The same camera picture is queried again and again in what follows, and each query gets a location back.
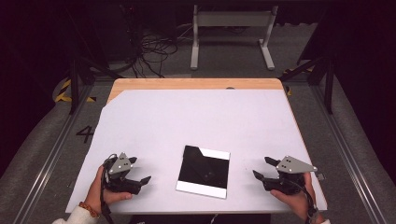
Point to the aluminium floor rail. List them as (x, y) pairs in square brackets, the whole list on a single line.
[(49, 161), (345, 149)]

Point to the tablet with black cover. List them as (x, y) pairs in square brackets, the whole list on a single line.
[(204, 171)]

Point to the black metal stand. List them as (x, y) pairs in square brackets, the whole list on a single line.
[(328, 81), (74, 77)]

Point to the person's dark trousers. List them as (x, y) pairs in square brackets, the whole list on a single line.
[(174, 219)]

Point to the person's left hand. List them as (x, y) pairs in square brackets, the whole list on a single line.
[(96, 194)]

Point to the wooden table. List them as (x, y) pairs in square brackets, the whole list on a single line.
[(186, 83)]

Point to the white metal desk frame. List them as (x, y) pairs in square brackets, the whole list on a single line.
[(233, 19)]

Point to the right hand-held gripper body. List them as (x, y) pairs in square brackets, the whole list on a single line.
[(291, 166)]

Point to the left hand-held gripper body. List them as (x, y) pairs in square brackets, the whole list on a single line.
[(120, 165)]

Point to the person's white right sleeve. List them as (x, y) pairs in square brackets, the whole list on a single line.
[(326, 222)]

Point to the yellow and black floor tape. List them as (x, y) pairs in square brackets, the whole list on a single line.
[(62, 93)]

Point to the person's right hand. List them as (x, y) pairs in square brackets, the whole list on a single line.
[(295, 203)]

